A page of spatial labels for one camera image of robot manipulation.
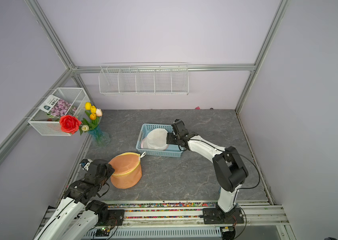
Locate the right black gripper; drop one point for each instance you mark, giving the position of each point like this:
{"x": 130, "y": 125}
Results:
{"x": 169, "y": 137}

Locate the white wire corner basket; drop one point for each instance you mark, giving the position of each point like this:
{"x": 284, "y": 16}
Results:
{"x": 46, "y": 126}

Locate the white mesh laundry bag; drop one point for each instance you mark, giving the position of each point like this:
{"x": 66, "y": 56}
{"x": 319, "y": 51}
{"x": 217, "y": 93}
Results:
{"x": 155, "y": 140}

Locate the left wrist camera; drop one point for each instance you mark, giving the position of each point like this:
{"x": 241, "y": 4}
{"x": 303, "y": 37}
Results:
{"x": 85, "y": 164}

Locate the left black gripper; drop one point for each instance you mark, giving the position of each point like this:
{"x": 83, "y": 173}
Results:
{"x": 110, "y": 170}

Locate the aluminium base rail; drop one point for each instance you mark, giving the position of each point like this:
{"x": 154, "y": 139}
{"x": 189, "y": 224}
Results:
{"x": 159, "y": 219}

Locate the purple flower packet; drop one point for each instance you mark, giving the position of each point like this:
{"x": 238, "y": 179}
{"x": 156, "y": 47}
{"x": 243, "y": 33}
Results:
{"x": 55, "y": 107}

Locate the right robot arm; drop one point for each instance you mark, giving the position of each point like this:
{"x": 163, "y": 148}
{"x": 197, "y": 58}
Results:
{"x": 231, "y": 173}

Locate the red artificial rose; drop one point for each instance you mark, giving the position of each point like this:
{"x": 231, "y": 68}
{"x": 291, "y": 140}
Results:
{"x": 69, "y": 124}

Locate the light blue plastic basket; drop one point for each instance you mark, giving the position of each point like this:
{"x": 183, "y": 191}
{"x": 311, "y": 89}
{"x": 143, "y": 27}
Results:
{"x": 173, "y": 151}

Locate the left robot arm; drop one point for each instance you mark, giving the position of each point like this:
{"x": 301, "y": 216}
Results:
{"x": 79, "y": 195}

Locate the tulip bouquet in vase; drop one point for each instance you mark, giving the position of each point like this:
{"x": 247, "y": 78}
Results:
{"x": 91, "y": 125}

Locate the long white wire shelf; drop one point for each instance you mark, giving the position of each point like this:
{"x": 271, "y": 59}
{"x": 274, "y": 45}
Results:
{"x": 165, "y": 78}

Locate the orange mesh laundry bag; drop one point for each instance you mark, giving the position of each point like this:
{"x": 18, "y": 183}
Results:
{"x": 128, "y": 170}

